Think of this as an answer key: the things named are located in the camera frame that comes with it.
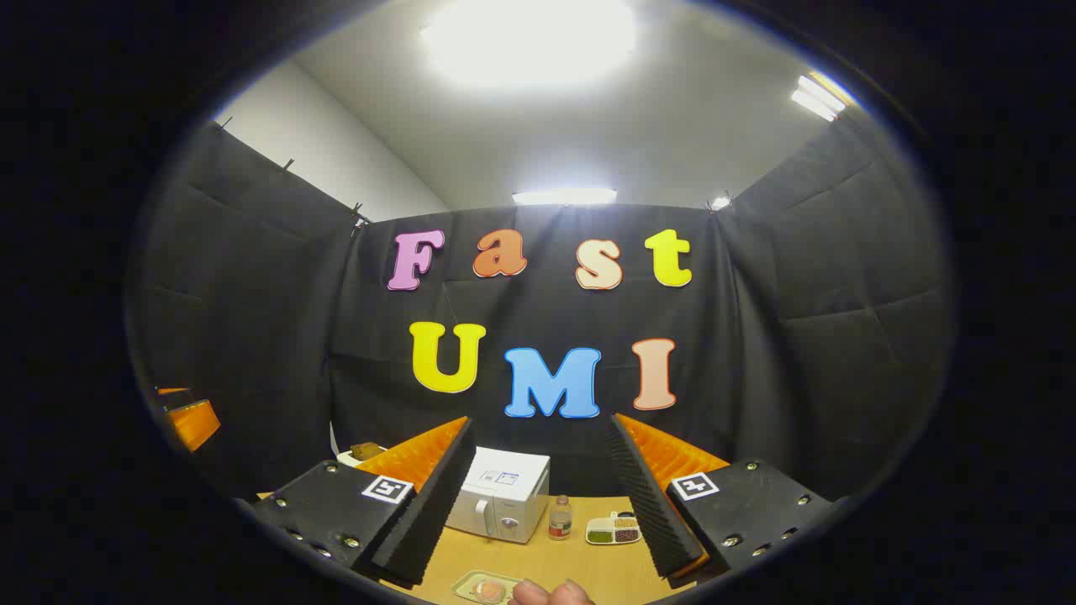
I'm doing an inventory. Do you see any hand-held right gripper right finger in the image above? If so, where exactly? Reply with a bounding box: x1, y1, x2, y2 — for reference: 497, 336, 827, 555
607, 412, 841, 581

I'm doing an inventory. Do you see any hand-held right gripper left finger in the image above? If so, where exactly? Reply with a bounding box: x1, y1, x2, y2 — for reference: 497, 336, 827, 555
252, 416, 477, 587

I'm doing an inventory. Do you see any white microwave oven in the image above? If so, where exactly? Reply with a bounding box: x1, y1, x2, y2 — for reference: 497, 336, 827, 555
446, 447, 551, 545

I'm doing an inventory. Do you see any white divided dish of beans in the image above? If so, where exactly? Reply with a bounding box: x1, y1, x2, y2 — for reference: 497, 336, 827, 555
586, 513, 644, 545

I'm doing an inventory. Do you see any pale green square plate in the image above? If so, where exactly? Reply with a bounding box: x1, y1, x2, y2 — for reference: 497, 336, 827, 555
451, 571, 526, 605

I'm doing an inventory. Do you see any long ceiling light strip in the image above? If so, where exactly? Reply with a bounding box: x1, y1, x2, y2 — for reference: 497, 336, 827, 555
513, 188, 617, 206

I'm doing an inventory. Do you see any twin tube ceiling light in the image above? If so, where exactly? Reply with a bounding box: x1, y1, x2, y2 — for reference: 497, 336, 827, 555
790, 74, 848, 123

